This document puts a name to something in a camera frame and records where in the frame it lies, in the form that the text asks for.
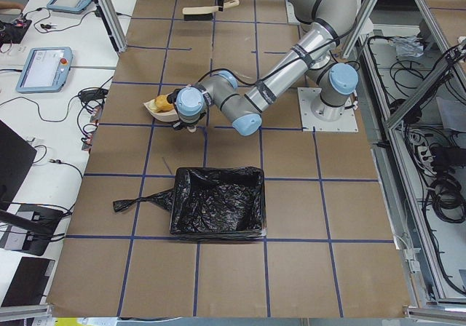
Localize beige plastic dustpan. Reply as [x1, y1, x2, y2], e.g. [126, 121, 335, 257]
[143, 98, 179, 124]

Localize round orange bread bun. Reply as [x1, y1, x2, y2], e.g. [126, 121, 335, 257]
[154, 95, 174, 112]

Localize yellow bread piece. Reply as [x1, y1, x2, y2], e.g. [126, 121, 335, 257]
[148, 100, 157, 112]

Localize beige hand brush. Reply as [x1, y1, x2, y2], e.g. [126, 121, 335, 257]
[182, 0, 240, 21]

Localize bin with black bag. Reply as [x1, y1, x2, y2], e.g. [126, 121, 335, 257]
[113, 167, 266, 241]

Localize near teach pendant tablet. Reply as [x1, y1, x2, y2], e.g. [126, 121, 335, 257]
[15, 47, 74, 94]

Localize black monitor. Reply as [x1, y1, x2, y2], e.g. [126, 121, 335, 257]
[1, 121, 36, 210]

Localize black monitor stand base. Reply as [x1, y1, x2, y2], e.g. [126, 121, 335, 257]
[1, 204, 64, 256]

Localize aluminium frame post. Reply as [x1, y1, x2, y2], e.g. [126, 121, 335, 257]
[93, 0, 127, 54]

